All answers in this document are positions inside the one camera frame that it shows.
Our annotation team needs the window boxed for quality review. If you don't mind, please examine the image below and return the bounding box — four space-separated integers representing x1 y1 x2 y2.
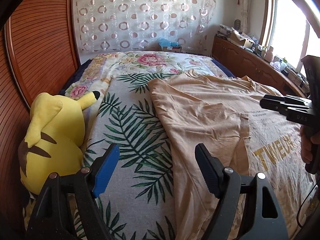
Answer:
260 0 319 74

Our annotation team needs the black cable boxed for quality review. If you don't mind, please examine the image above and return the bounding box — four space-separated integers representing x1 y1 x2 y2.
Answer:
296 183 318 228

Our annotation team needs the wooden slatted wardrobe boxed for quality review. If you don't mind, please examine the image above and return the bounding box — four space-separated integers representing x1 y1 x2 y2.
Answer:
1 0 80 226

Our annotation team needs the cardboard box on cabinet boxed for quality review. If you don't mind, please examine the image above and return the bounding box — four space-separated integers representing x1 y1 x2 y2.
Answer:
229 29 254 49

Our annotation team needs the white side curtain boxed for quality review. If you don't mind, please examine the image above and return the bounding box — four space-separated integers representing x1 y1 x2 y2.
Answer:
239 0 251 34

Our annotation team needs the palm leaf print sheet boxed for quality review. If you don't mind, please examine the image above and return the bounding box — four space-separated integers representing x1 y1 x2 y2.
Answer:
84 73 176 239

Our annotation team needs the beige t-shirt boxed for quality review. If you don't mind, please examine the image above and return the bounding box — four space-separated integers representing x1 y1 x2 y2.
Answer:
149 70 315 239

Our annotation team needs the long wooden cabinet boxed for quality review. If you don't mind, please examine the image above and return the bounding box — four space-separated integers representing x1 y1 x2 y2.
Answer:
212 36 305 97

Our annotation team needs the yellow Pikachu plush toy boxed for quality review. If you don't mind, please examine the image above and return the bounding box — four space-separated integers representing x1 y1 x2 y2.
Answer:
18 91 100 195

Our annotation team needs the person's right hand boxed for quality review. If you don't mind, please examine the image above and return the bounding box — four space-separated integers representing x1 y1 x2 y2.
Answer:
300 126 320 164

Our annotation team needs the navy blue bedspread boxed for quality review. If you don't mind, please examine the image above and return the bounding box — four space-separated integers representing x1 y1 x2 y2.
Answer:
212 58 235 77

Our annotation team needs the box with blue item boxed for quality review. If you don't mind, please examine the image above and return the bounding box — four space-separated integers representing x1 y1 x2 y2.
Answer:
158 38 182 53

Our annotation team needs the circle pattern sheer curtain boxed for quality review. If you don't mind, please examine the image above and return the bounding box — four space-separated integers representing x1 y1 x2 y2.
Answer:
73 0 216 55

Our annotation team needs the floral blanket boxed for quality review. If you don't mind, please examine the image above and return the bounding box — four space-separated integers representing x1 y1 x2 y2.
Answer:
64 51 226 106

